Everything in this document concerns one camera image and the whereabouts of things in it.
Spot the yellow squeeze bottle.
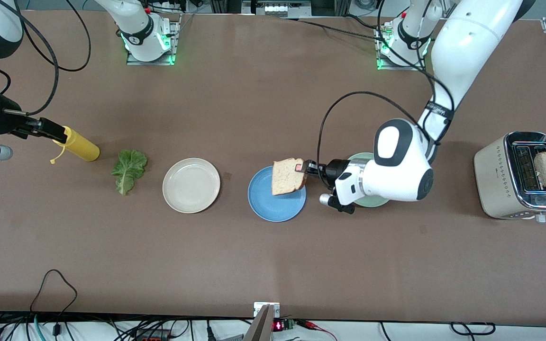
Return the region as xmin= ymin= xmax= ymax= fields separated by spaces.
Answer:
xmin=49 ymin=126 xmax=101 ymax=165

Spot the green lettuce leaf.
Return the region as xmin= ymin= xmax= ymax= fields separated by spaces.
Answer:
xmin=111 ymin=150 xmax=148 ymax=196

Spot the pale green plate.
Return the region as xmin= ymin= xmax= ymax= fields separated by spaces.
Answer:
xmin=346 ymin=152 xmax=392 ymax=208

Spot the blue plate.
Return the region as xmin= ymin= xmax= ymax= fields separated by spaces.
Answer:
xmin=247 ymin=165 xmax=307 ymax=223

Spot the beige plate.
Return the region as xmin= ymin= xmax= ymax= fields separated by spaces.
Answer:
xmin=162 ymin=158 xmax=221 ymax=214

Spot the cream toaster with chrome top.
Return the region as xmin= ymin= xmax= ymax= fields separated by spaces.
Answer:
xmin=473 ymin=131 xmax=546 ymax=223

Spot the lit electronics box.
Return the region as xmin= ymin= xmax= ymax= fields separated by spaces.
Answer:
xmin=241 ymin=0 xmax=312 ymax=17

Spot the white power strip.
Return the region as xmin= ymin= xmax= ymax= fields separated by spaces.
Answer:
xmin=147 ymin=0 xmax=193 ymax=14

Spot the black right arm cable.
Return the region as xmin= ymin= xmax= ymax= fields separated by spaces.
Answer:
xmin=0 ymin=0 xmax=92 ymax=117

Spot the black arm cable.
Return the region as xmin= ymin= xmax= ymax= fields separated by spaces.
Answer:
xmin=0 ymin=0 xmax=92 ymax=117
xmin=317 ymin=91 xmax=456 ymax=166

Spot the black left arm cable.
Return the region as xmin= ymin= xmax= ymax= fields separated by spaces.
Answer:
xmin=317 ymin=91 xmax=456 ymax=166

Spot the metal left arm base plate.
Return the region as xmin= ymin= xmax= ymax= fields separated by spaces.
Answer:
xmin=376 ymin=21 xmax=427 ymax=72

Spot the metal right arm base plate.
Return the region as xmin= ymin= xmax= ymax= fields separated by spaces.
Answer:
xmin=126 ymin=13 xmax=181 ymax=66

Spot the black cable lying on table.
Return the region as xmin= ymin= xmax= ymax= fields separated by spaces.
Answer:
xmin=280 ymin=14 xmax=390 ymax=43

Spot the white table edge bracket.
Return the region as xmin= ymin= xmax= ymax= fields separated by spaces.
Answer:
xmin=254 ymin=302 xmax=281 ymax=318

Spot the black looped cable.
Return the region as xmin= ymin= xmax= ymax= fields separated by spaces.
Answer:
xmin=30 ymin=269 xmax=78 ymax=315

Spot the red clip wire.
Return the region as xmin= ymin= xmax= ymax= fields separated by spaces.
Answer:
xmin=296 ymin=319 xmax=339 ymax=341

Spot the grey camera pole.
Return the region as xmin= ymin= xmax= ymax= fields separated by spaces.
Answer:
xmin=244 ymin=304 xmax=276 ymax=341

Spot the black coiled cable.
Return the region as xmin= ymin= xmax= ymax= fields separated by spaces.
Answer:
xmin=450 ymin=322 xmax=496 ymax=336

